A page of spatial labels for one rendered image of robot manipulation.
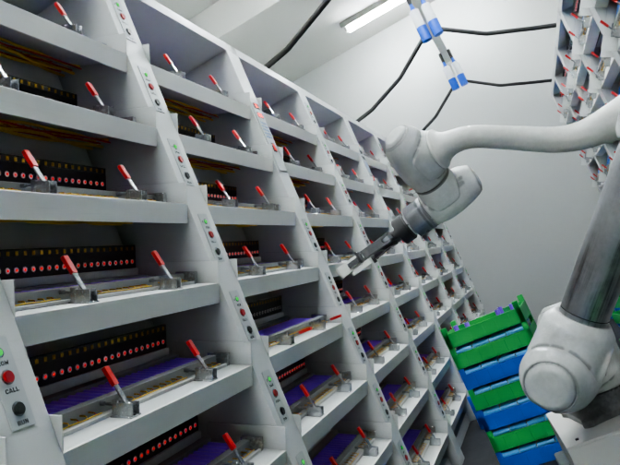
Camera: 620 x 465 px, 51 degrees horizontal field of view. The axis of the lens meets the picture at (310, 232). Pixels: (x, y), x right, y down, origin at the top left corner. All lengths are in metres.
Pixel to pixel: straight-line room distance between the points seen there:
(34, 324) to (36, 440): 0.17
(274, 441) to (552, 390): 0.59
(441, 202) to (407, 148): 0.18
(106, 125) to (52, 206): 0.32
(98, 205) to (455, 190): 0.87
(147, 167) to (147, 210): 0.22
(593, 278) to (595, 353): 0.15
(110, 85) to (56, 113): 0.38
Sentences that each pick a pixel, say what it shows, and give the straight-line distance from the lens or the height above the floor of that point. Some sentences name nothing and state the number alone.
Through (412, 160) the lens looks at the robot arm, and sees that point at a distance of 1.58.
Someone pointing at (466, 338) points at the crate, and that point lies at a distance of 2.48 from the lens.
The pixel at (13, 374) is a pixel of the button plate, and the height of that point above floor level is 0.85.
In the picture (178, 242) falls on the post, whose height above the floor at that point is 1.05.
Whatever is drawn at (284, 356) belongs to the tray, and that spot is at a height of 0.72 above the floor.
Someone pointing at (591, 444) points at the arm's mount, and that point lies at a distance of 1.59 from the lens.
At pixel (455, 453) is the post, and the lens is 2.88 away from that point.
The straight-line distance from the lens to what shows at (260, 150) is 2.21.
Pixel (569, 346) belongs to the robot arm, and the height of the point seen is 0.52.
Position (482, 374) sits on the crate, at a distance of 2.50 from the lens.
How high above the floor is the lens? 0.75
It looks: 8 degrees up
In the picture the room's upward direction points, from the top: 23 degrees counter-clockwise
